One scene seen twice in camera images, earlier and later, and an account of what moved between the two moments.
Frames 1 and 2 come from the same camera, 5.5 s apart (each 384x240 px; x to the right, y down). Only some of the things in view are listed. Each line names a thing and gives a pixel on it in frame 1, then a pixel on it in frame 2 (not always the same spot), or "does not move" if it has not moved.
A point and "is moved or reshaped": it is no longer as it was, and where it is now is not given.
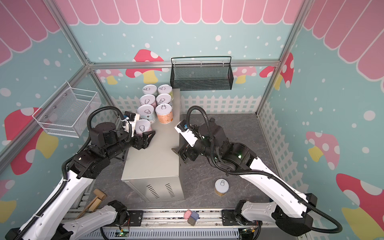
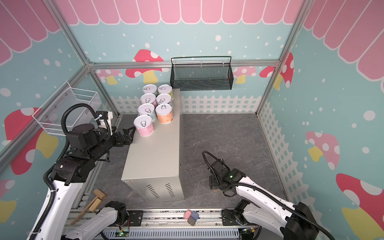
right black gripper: x=186 y=151 → x=214 y=182
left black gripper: x=145 y=142 → x=128 y=138
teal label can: x=150 y=89 does not move
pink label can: x=142 y=126 is moved or reshaped
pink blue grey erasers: x=192 y=217 does not move
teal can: x=163 y=98 does not move
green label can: x=165 y=89 does not move
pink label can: x=148 y=99 does not move
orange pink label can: x=164 y=113 does not move
